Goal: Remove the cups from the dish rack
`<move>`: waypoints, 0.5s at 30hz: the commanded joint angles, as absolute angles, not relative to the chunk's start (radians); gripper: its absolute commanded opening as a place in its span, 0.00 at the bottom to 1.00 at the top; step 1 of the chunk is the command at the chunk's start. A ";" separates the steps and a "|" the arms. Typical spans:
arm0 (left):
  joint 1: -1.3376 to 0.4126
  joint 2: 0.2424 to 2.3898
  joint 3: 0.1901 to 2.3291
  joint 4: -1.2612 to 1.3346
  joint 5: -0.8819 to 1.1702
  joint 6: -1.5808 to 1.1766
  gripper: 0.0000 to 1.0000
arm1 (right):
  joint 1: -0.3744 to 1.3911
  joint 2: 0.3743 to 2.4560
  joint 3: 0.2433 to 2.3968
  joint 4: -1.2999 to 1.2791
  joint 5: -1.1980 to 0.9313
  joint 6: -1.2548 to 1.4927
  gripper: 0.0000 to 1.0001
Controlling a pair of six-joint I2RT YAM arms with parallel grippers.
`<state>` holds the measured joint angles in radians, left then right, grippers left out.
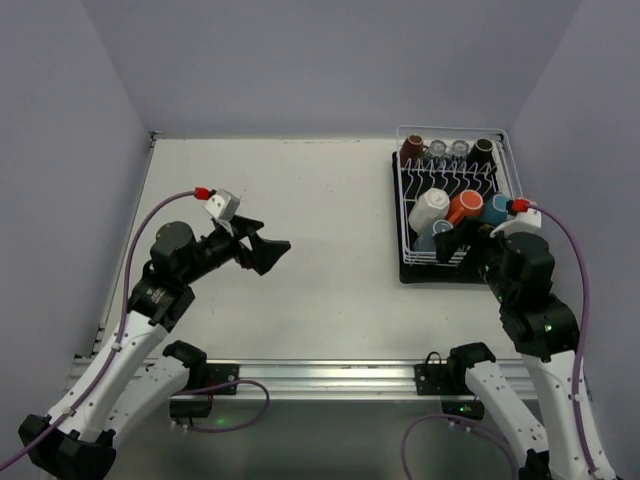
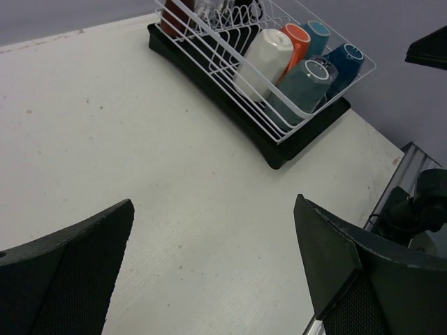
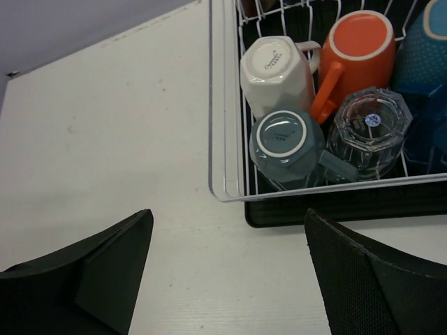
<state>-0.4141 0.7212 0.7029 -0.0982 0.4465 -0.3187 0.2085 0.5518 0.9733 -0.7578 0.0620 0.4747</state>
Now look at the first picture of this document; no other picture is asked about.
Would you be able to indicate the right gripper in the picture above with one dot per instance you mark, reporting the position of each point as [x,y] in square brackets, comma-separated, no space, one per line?
[470,239]

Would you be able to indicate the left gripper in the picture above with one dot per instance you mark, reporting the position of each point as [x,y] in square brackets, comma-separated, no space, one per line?
[245,242]

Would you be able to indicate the grey-blue mug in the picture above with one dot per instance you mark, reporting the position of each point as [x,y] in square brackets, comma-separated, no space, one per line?
[425,241]

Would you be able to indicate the white mug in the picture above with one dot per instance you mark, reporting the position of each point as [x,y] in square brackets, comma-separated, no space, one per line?
[431,206]

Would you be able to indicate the orange mug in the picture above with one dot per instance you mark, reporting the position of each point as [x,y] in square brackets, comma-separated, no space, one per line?
[468,203]

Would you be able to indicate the light blue square mug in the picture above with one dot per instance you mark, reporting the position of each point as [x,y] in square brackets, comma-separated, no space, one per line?
[495,210]

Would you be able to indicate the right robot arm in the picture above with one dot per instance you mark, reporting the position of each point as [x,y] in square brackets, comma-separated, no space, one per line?
[563,442]

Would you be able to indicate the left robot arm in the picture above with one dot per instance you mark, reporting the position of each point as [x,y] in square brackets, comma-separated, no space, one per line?
[79,436]

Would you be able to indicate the black drip tray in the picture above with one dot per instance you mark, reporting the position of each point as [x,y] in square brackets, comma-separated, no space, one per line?
[410,182]

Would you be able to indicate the black mug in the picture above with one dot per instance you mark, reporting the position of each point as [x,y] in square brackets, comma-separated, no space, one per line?
[481,152]

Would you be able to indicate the clear glass left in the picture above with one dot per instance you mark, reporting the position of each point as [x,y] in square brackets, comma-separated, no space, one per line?
[436,151]

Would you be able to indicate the clear glass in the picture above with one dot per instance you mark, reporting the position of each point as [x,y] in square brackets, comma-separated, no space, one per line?
[458,150]
[436,151]

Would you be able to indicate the clear glass right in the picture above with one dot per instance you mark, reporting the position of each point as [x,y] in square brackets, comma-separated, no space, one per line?
[458,150]

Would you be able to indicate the brown mug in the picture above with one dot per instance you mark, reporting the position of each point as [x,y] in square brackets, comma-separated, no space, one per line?
[411,148]

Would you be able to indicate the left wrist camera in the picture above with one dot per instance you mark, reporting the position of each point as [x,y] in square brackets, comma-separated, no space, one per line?
[221,205]

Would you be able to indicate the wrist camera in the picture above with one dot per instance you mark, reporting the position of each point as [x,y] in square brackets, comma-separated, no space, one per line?
[221,205]
[526,222]

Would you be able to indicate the white wire dish rack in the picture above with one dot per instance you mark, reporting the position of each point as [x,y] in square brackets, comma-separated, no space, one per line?
[508,179]

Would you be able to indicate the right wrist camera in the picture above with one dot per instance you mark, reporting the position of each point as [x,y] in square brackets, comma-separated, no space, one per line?
[526,222]

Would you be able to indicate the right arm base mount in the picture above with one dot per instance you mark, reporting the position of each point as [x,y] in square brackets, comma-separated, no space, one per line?
[433,378]

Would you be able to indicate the aluminium rail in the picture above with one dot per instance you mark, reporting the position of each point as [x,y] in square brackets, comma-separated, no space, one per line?
[358,380]

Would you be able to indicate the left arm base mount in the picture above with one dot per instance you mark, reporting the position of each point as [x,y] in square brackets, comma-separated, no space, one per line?
[200,385]

